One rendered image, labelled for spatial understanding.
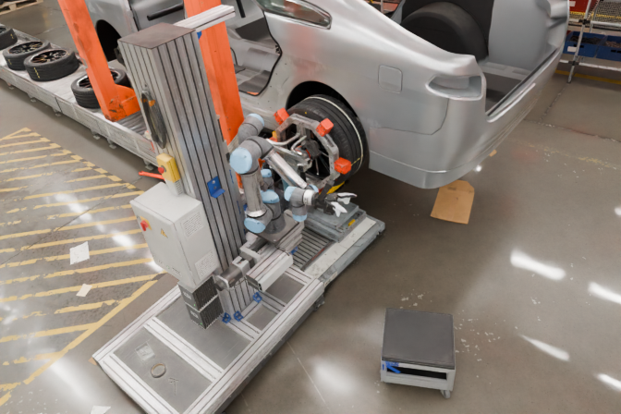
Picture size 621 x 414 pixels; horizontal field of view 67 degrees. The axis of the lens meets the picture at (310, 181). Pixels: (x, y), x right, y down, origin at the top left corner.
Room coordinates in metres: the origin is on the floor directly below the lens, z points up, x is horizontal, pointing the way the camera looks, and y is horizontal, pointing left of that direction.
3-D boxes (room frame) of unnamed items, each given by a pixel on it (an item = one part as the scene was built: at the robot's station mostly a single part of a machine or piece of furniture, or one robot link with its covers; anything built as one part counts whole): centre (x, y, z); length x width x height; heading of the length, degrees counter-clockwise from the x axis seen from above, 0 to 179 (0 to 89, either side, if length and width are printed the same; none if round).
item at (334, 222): (2.94, -0.12, 0.32); 0.40 x 0.30 x 0.28; 45
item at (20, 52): (7.03, 3.98, 0.39); 0.66 x 0.66 x 0.24
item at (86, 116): (5.41, 2.36, 0.20); 1.00 x 0.86 x 0.39; 45
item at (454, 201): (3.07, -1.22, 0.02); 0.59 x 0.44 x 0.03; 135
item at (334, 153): (2.82, 0.00, 0.85); 0.54 x 0.07 x 0.54; 45
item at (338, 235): (2.94, -0.12, 0.13); 0.50 x 0.36 x 0.10; 45
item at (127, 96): (4.60, 1.67, 0.69); 0.52 x 0.17 x 0.35; 135
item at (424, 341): (1.58, -0.51, 0.17); 0.43 x 0.36 x 0.34; 75
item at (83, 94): (5.48, 2.43, 0.39); 0.66 x 0.66 x 0.24
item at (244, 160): (1.99, 0.31, 1.19); 0.15 x 0.12 x 0.55; 152
